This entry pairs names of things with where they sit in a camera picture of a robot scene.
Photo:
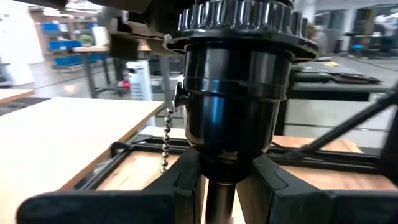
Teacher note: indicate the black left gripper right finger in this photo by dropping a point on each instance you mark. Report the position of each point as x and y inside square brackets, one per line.
[311, 205]

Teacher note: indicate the light wooden desk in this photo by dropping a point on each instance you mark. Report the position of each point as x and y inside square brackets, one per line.
[12, 93]
[62, 140]

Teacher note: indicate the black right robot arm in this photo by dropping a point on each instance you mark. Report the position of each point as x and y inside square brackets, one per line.
[390, 149]

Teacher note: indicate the green potted plant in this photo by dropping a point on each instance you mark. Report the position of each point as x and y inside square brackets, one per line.
[86, 40]

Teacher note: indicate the long blue storage bin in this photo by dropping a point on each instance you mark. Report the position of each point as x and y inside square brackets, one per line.
[66, 59]

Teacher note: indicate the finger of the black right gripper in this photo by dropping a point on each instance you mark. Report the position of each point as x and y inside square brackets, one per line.
[140, 18]

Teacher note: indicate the wide blue storage bin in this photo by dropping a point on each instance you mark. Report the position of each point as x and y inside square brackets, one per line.
[63, 45]

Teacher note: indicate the white tower fan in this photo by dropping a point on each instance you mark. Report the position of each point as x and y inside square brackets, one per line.
[140, 81]

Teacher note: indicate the wooden background table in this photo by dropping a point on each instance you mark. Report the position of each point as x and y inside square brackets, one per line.
[90, 49]

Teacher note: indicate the small blue storage bin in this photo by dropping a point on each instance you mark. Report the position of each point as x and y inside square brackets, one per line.
[49, 27]

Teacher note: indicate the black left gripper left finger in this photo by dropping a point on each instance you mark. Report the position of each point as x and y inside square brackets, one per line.
[124, 205]

